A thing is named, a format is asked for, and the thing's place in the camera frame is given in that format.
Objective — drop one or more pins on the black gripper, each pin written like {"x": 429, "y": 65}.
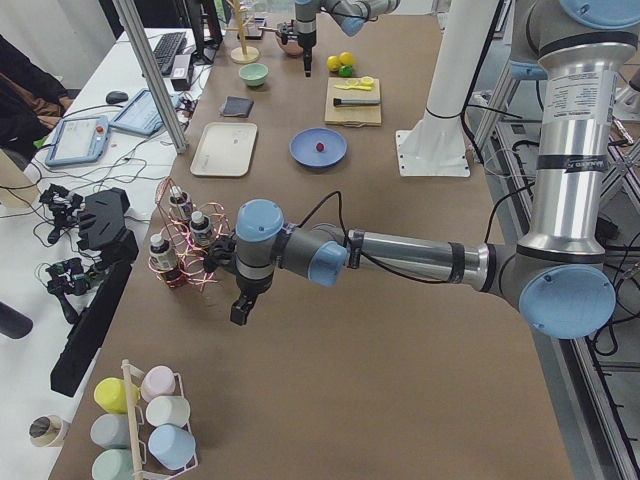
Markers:
{"x": 248, "y": 288}
{"x": 305, "y": 36}

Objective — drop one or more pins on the blue round plate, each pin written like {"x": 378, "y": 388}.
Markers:
{"x": 302, "y": 148}

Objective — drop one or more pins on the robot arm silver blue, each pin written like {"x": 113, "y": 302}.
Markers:
{"x": 349, "y": 15}
{"x": 552, "y": 276}

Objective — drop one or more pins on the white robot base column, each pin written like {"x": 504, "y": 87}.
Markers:
{"x": 435, "y": 146}

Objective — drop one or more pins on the pink bowl with ice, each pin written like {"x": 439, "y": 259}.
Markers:
{"x": 287, "y": 39}

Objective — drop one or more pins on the green lime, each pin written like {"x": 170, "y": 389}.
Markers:
{"x": 345, "y": 71}

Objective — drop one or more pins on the steel muddler black tip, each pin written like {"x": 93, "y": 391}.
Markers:
{"x": 349, "y": 102}

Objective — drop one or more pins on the green ceramic bowl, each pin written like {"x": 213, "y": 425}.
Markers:
{"x": 254, "y": 74}

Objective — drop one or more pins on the wooden cup tree stand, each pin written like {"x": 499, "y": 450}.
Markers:
{"x": 244, "y": 54}

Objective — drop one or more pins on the yellow plastic knife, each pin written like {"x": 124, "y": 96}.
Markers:
{"x": 353, "y": 87}

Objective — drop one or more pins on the wooden cutting board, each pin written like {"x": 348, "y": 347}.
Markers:
{"x": 352, "y": 116}

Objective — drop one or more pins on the grey folded cloth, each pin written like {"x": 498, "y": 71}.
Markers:
{"x": 237, "y": 107}

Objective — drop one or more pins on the dark drink bottle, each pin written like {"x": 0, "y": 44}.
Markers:
{"x": 180, "y": 202}
{"x": 163, "y": 253}
{"x": 201, "y": 229}

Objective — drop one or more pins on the pink cup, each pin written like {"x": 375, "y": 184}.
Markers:
{"x": 158, "y": 381}

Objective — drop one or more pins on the cream rabbit tray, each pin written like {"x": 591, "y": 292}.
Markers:
{"x": 224, "y": 150}

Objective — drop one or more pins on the white cup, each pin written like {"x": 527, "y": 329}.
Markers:
{"x": 174, "y": 410}

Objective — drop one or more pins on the black keyboard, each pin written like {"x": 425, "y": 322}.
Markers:
{"x": 169, "y": 46}

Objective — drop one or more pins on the white cup rack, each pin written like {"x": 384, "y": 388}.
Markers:
{"x": 136, "y": 420}

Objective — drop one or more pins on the light blue cup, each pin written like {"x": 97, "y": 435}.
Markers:
{"x": 172, "y": 446}

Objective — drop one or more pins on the yellow cup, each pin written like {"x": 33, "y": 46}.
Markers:
{"x": 110, "y": 395}

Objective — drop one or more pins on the blue teach pendant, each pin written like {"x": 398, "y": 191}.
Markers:
{"x": 139, "y": 115}
{"x": 78, "y": 141}

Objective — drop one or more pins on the grey cup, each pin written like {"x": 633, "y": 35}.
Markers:
{"x": 111, "y": 431}

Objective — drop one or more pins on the black computer mouse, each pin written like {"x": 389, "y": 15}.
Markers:
{"x": 115, "y": 97}

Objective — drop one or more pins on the mint green cup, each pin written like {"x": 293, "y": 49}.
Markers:
{"x": 113, "y": 464}

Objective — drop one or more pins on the tape roll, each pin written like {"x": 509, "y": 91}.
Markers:
{"x": 48, "y": 431}

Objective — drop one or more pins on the seated person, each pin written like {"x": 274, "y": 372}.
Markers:
{"x": 32, "y": 101}

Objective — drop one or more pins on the copper wire bottle rack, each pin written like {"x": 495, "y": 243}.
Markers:
{"x": 190, "y": 269}

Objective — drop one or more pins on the black camera stand device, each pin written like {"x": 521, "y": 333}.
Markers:
{"x": 89, "y": 296}

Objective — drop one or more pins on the aluminium frame post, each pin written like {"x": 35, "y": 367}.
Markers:
{"x": 130, "y": 20}

